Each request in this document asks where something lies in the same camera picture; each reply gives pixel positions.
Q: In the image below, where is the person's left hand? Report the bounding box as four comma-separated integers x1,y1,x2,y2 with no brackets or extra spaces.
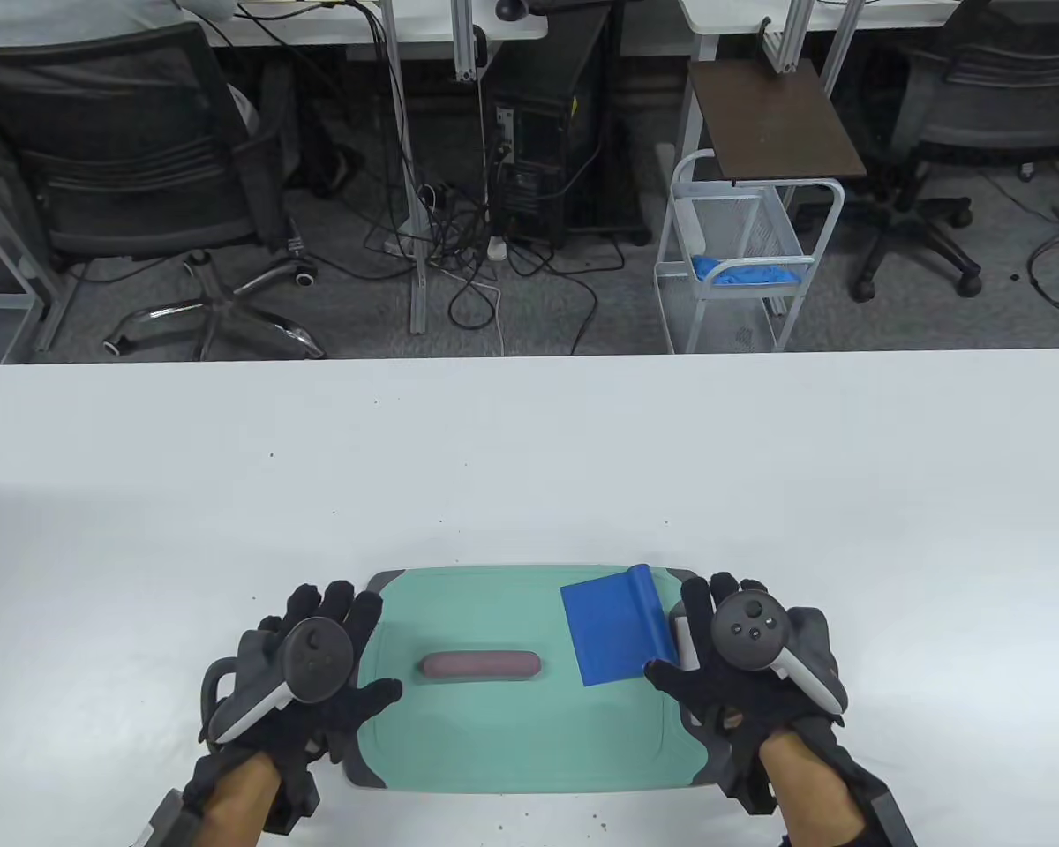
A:
199,580,404,776

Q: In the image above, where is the person's right hand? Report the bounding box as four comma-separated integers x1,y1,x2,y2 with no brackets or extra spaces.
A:
642,572,845,779

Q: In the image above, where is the dark grey hand controller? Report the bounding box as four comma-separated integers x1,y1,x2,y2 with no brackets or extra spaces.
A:
711,593,848,717
199,618,360,746

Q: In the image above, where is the blue plastic scraper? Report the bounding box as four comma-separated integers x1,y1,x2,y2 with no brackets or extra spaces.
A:
560,563,680,689

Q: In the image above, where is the purple plasticine roll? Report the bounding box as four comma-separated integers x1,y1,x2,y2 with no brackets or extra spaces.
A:
419,651,544,687

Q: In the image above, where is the person's right forearm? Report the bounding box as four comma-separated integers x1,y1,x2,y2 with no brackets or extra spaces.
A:
755,728,875,847

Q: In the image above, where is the person's left forearm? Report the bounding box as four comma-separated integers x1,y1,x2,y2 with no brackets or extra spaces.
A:
203,757,285,847

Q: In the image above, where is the green cutting board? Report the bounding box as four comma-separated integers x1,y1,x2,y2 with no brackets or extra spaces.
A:
342,565,735,795

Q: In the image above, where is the blue cloth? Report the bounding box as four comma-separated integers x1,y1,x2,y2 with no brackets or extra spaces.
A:
691,254,801,288

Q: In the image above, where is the brown wooden board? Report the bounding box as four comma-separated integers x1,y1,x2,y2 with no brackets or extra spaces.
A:
688,58,867,183

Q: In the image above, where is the black mesh chair chrome base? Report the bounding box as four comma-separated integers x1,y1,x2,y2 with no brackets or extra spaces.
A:
0,22,327,361

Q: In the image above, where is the black computer tower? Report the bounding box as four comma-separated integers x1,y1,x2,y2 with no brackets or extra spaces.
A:
485,9,652,250

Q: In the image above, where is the white desk with metal legs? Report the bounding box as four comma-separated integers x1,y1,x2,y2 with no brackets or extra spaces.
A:
678,0,1059,199

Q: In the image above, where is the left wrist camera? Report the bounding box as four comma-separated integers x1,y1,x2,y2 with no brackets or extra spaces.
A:
141,790,204,847

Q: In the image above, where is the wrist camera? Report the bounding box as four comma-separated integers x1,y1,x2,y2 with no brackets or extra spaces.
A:
141,790,204,847
863,788,920,847

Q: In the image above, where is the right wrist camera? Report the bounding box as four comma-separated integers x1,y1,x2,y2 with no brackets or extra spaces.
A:
863,788,920,847

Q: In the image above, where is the white cable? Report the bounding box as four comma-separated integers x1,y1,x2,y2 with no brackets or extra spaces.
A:
448,256,506,356

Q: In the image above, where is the white wire trolley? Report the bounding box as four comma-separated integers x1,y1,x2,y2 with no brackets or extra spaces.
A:
653,148,845,354

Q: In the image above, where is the tangle of black cables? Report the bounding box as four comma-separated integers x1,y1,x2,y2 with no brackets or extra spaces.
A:
357,132,627,356

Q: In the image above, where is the white metal desk frame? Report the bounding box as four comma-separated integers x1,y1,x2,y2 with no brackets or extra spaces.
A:
0,132,80,364

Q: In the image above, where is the white desk with cables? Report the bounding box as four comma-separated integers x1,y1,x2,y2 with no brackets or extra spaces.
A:
185,0,550,336

